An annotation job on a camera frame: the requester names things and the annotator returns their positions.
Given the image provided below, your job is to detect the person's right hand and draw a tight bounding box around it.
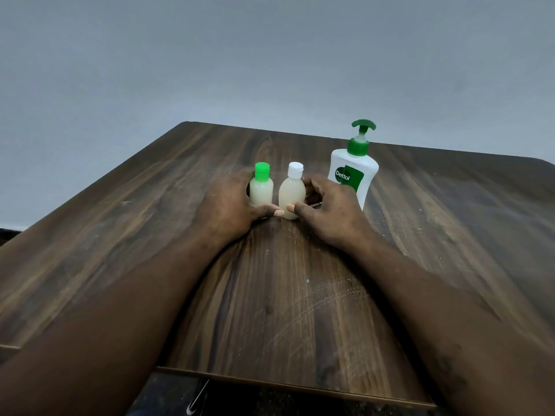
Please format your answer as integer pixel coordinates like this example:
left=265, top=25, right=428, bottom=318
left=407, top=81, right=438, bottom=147
left=285, top=173, right=375, bottom=251

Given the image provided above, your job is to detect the person's left hand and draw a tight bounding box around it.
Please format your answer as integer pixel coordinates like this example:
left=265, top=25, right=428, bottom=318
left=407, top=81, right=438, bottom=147
left=192, top=170, right=286, bottom=248

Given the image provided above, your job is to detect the small clear bottle green-capped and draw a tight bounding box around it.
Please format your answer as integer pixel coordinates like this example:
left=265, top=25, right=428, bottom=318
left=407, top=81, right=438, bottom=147
left=249, top=176, right=275, bottom=209

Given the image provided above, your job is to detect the white hand sanitizer pump bottle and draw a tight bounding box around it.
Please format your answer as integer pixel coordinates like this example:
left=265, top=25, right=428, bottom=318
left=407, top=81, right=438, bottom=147
left=327, top=119, right=380, bottom=211

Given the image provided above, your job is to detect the small clear bottle white cap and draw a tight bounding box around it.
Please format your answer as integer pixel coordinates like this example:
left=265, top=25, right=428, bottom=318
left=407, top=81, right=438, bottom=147
left=278, top=162, right=307, bottom=221

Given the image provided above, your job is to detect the person's right forearm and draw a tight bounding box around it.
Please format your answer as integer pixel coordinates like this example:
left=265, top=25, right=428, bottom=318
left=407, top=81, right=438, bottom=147
left=346, top=233, right=555, bottom=416

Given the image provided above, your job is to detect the person's left forearm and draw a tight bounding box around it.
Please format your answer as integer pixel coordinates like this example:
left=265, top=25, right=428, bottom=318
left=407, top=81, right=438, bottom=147
left=0, top=231, right=226, bottom=416

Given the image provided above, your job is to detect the black metal table frame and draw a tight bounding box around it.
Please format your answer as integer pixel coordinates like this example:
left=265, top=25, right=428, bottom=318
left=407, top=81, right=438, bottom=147
left=185, top=378, right=211, bottom=416

